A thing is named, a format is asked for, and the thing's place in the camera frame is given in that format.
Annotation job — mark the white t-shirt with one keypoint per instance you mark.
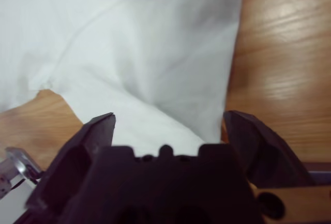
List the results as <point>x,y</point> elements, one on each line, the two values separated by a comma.
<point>129,40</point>

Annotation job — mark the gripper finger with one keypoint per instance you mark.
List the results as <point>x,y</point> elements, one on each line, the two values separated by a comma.
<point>69,156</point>
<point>263,156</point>

